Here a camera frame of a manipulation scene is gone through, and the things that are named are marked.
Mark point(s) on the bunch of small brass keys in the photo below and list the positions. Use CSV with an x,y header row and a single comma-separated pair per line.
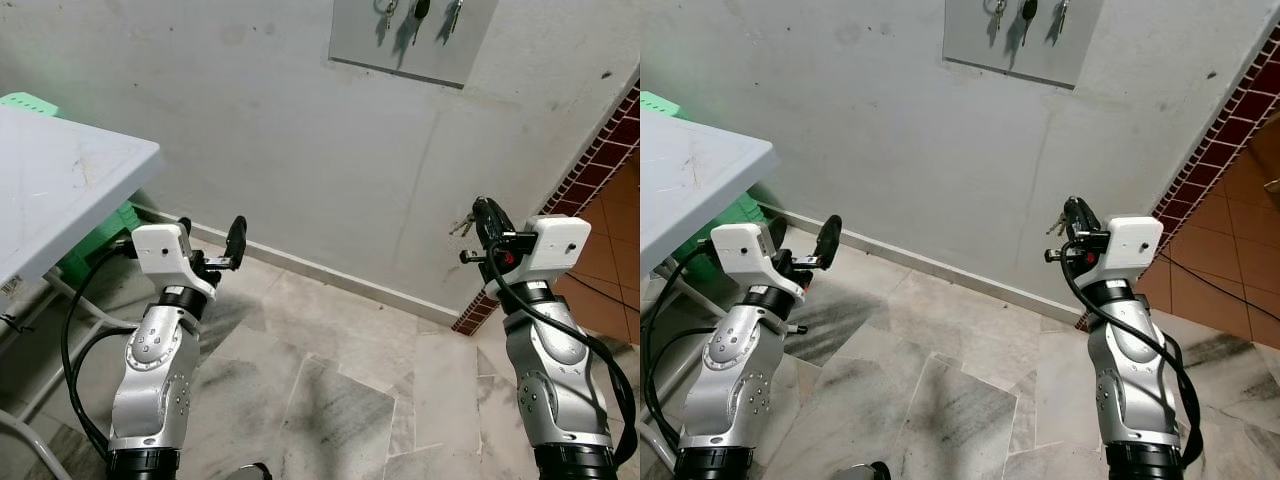
x,y
1056,225
463,228

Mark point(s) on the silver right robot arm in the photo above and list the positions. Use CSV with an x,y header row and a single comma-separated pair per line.
x,y
1130,380
550,380

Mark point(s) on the bunch of silver keys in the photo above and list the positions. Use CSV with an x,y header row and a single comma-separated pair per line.
x,y
1062,14
455,15

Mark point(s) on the white skirting board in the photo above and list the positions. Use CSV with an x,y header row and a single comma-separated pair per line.
x,y
320,276
940,270

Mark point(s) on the white plastic folding table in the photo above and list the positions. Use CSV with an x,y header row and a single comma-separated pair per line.
x,y
60,180
690,180

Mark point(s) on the white barcode sticker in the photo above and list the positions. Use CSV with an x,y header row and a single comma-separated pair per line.
x,y
10,287

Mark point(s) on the dark robot leg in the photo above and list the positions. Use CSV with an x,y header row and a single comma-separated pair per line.
x,y
865,472
250,473

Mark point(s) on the black head car key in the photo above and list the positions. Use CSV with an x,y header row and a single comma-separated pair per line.
x,y
422,9
1029,9

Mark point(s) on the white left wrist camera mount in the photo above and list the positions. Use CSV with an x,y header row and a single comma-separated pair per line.
x,y
745,250
165,252

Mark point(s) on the dark red tile wall edging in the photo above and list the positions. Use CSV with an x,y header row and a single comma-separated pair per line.
x,y
600,150
1225,135

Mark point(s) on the grey wall key board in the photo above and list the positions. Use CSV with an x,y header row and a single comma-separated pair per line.
x,y
440,55
1040,60

